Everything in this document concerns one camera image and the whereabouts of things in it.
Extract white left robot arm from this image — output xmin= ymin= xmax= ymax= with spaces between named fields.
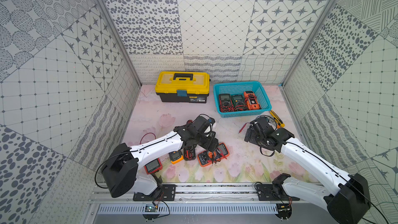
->
xmin=96 ymin=115 xmax=219 ymax=200

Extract yellow orange multimeter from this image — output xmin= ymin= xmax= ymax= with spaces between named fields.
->
xmin=169 ymin=150 xmax=184 ymax=164

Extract orange red multimeter pair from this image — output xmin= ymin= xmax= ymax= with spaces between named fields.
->
xmin=197 ymin=143 xmax=230 ymax=167

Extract red multimeter near left arm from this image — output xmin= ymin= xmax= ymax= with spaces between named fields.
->
xmin=144 ymin=158 xmax=163 ymax=175

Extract red black test leads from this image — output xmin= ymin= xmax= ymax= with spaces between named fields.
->
xmin=140 ymin=132 xmax=157 ymax=145

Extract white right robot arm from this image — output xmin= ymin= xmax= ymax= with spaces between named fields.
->
xmin=244 ymin=115 xmax=371 ymax=224

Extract teal plastic basket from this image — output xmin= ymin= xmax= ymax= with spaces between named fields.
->
xmin=213 ymin=82 xmax=272 ymax=118

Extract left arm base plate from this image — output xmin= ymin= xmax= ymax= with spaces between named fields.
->
xmin=133 ymin=184 xmax=176 ymax=202

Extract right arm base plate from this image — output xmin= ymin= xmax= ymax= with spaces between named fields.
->
xmin=254 ymin=183 xmax=300 ymax=203

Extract yellow black toolbox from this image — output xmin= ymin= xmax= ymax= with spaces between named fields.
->
xmin=155 ymin=71 xmax=210 ymax=104

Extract green multimeter with leads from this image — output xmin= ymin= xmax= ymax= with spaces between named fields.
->
xmin=231 ymin=94 xmax=248 ymax=112

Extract aluminium mounting rail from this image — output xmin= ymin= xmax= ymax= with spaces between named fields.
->
xmin=90 ymin=183 xmax=346 ymax=215

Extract red multimeter with leads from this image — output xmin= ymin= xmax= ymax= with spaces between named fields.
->
xmin=219 ymin=94 xmax=234 ymax=113

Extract yellow utility knife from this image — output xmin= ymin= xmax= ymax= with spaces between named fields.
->
xmin=269 ymin=110 xmax=285 ymax=129

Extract black multimeter red leads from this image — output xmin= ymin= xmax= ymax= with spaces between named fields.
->
xmin=183 ymin=146 xmax=196 ymax=161

